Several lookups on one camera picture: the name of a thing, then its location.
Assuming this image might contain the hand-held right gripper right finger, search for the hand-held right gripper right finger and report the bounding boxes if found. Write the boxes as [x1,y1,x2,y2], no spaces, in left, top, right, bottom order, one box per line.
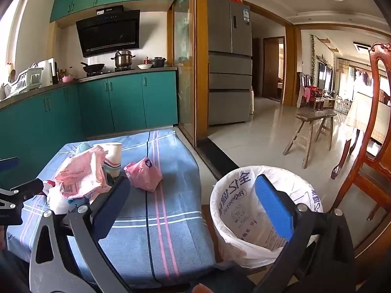
[253,174,356,293]

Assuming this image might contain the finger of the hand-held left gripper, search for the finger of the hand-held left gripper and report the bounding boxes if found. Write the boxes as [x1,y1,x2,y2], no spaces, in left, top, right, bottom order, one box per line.
[0,158,19,173]
[0,178,45,226]

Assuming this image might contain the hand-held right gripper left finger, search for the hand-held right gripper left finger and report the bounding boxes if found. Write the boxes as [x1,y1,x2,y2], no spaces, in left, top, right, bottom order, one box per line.
[29,176,133,293]

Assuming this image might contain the white plastic bag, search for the white plastic bag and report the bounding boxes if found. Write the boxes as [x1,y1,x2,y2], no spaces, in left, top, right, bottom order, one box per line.
[46,183,92,216]

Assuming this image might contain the white-lined trash bin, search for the white-lined trash bin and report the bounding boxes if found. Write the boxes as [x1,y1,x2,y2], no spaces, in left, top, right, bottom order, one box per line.
[209,165,324,269]

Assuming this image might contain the small pink plastic bag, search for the small pink plastic bag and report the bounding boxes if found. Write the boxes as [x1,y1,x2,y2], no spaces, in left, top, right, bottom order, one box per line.
[124,158,163,192]

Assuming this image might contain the large pink plastic bag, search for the large pink plastic bag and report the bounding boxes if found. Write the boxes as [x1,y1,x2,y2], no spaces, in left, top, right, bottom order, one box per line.
[54,146,113,200]

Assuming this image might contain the white paper cup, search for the white paper cup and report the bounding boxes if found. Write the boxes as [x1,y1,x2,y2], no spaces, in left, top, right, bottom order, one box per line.
[93,142,123,178]

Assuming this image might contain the blue striped cloth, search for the blue striped cloth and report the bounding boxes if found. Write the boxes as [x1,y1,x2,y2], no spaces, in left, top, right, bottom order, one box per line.
[6,131,217,289]

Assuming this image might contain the white dish rack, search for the white dish rack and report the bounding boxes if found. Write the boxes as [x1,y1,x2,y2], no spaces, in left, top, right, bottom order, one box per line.
[3,63,44,96]

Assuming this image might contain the carved red-brown wooden chair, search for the carved red-brown wooden chair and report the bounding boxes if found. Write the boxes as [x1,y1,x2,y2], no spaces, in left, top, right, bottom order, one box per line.
[325,42,391,223]

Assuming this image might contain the white kitchen appliance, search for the white kitchen appliance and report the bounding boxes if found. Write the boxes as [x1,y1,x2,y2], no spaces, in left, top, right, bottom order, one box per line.
[38,58,57,86]

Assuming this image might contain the wooden bench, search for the wooden bench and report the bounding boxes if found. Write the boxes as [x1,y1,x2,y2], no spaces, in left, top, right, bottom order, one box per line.
[282,112,337,169]

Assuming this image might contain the teal lower cabinets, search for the teal lower cabinets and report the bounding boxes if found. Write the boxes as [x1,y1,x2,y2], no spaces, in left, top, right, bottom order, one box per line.
[0,70,178,187]

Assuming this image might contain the pink garment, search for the pink garment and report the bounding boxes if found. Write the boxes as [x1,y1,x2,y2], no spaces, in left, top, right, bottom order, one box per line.
[302,86,318,103]

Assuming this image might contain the white baby fence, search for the white baby fence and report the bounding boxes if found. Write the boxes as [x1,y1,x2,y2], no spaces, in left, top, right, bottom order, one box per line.
[334,96,353,113]

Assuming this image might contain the dining table with cloth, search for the dining table with cloth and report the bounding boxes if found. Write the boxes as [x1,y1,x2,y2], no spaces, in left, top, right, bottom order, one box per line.
[331,92,391,180]

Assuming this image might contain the black wok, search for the black wok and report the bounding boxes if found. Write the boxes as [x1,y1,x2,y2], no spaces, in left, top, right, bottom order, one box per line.
[80,62,105,74]

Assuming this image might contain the gas stove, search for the gas stove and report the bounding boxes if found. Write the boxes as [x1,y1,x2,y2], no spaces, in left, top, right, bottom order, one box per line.
[84,69,135,77]

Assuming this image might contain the television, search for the television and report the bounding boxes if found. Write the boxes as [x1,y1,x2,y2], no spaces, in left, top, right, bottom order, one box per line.
[318,63,333,91]

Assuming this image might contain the brown wooden door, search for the brown wooden door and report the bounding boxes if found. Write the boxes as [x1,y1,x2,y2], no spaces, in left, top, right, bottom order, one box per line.
[263,37,285,102]

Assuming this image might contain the silver refrigerator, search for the silver refrigerator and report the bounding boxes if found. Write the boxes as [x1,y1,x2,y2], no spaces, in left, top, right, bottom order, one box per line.
[207,0,253,126]

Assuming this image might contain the steel stock pot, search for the steel stock pot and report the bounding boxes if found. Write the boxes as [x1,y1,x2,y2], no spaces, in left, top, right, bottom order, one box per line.
[110,50,136,69]

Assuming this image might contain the hanging green vine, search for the hanging green vine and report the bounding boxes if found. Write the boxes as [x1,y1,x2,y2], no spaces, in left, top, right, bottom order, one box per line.
[311,34,316,84]

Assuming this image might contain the wood-framed sliding glass door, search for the wood-framed sliding glass door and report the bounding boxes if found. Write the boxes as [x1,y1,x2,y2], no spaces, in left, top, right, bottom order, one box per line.
[173,0,208,147]

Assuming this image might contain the black range hood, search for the black range hood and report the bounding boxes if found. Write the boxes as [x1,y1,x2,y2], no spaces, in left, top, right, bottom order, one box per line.
[76,5,141,58]

